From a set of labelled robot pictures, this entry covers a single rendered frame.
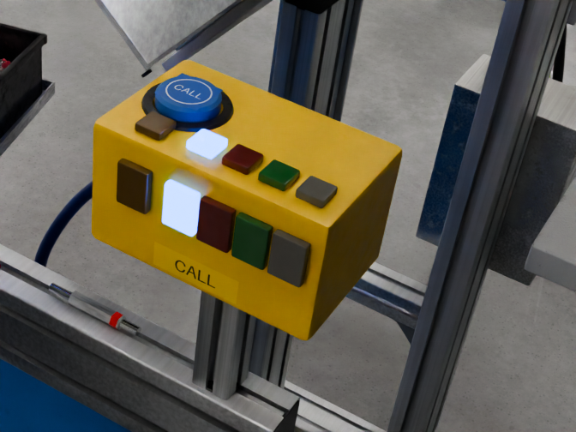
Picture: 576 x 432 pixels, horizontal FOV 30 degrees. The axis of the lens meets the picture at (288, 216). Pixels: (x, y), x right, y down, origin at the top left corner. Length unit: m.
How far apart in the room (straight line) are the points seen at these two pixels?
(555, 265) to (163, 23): 0.41
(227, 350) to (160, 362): 0.07
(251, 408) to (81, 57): 2.12
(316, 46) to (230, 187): 0.57
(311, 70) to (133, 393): 0.49
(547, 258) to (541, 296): 1.33
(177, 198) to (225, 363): 0.16
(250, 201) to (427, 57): 2.44
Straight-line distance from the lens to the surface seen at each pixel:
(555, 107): 1.21
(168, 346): 0.80
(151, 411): 0.81
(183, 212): 0.62
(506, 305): 2.24
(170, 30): 0.99
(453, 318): 1.25
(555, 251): 0.96
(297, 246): 0.59
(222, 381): 0.75
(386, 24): 3.15
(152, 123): 0.63
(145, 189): 0.63
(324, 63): 1.20
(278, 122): 0.65
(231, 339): 0.72
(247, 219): 0.60
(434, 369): 1.31
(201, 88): 0.66
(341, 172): 0.62
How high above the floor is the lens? 1.43
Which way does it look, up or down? 38 degrees down
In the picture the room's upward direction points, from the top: 9 degrees clockwise
